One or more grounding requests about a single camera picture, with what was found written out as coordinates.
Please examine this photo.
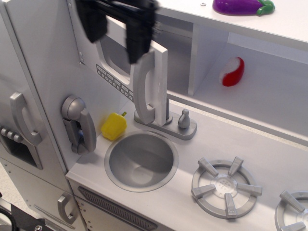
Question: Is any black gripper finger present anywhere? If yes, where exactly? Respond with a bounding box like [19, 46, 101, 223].
[125, 14, 155, 64]
[76, 0, 107, 43]

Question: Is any grey fridge door handle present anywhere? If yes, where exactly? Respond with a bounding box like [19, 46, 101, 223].
[10, 92, 42, 146]

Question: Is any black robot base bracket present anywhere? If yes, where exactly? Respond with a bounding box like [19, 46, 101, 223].
[0, 194, 50, 231]

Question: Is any white toy microwave door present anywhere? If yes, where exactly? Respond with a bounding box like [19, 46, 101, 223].
[71, 0, 168, 125]

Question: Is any grey toy faucet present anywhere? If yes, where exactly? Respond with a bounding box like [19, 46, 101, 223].
[134, 99, 197, 141]

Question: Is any round silver sink bowl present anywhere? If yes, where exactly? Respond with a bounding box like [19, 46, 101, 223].
[104, 131, 179, 193]

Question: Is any grey stove burner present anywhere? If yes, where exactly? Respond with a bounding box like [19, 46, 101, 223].
[274, 191, 308, 231]
[191, 157, 262, 219]

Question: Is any grey oven vent grille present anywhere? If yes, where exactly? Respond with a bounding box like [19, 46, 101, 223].
[78, 187, 157, 231]

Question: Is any grey toy wall phone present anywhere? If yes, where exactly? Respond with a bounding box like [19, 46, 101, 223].
[61, 95, 96, 155]

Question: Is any black gripper rail body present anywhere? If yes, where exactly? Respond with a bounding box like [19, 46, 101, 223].
[79, 0, 162, 37]

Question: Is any purple toy eggplant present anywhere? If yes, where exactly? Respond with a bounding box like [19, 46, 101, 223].
[212, 0, 275, 16]

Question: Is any grey stove burner left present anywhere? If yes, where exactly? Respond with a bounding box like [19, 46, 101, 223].
[191, 157, 262, 219]

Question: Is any grey ice dispenser panel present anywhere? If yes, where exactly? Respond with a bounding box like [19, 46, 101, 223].
[0, 125, 43, 170]

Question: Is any grey stove burner right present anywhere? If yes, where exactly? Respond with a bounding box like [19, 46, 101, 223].
[274, 191, 308, 231]

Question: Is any yellow toy bell pepper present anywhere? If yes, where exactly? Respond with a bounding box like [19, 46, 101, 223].
[101, 112, 127, 141]

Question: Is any grey lower fridge handle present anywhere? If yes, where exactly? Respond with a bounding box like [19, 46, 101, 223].
[57, 192, 78, 225]

